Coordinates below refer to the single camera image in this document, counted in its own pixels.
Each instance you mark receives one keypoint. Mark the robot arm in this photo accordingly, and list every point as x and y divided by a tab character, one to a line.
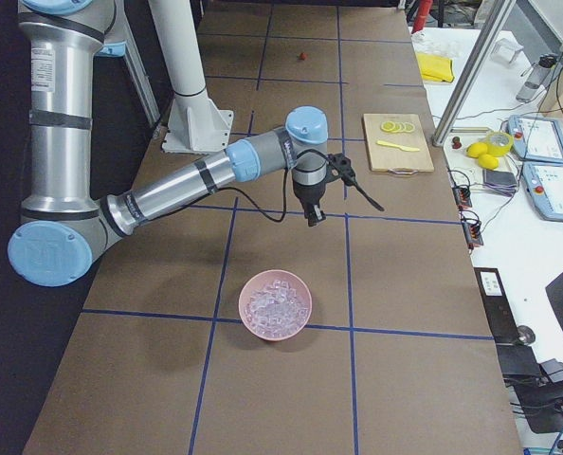
64	230

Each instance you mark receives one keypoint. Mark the teach pendant near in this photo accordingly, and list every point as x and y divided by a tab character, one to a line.
544	182

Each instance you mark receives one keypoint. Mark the pink bowl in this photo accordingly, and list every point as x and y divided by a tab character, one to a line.
258	281

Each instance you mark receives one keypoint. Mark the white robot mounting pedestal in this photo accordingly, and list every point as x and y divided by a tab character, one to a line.
195	123

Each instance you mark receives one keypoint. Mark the teach pendant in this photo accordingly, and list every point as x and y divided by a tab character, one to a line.
544	182
536	138

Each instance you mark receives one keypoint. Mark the aluminium frame post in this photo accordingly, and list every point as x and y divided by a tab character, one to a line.
481	50

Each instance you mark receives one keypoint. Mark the crumpled clear plastic bag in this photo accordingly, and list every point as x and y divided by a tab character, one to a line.
425	43

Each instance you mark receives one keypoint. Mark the teach pendant far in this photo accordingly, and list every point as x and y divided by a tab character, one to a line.
536	138

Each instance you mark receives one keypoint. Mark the bamboo cutting board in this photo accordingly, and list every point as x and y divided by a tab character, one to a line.
389	160

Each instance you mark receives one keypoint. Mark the clear water bottle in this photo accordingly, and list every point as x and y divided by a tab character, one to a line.
536	77

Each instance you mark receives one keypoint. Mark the pile of clear ice cubes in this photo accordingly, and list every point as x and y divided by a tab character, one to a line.
276	310

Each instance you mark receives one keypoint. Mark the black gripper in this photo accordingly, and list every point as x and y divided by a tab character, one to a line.
308	193

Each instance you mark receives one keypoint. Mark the yellow tape roll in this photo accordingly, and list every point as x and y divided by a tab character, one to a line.
499	143

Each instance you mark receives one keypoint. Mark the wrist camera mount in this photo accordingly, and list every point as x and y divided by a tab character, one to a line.
340	167

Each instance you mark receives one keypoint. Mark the yellow cloth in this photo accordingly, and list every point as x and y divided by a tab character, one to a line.
435	68

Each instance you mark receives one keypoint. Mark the purple grey notebook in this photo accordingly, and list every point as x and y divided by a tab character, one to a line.
502	182

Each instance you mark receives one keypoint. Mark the yellow lemon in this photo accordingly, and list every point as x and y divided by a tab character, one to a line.
488	162
476	149

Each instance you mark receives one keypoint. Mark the small red circuit board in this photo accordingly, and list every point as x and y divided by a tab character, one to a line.
461	188

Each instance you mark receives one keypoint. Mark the yellow plastic knife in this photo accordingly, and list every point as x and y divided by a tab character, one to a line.
403	148

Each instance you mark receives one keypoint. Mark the white tray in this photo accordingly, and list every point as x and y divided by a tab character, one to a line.
466	136

